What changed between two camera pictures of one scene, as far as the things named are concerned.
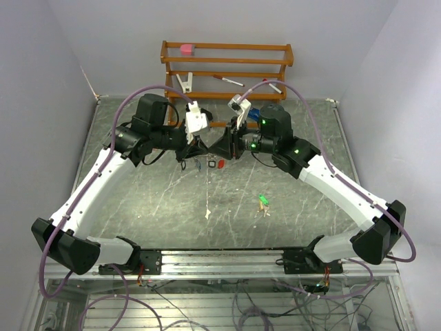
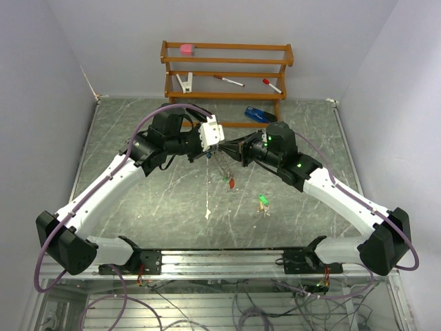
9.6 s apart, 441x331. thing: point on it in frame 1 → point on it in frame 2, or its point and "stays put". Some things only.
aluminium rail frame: (234, 264) stays put
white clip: (187, 85) stays put
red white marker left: (226, 79) stays put
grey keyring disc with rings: (200, 160) → (223, 167)
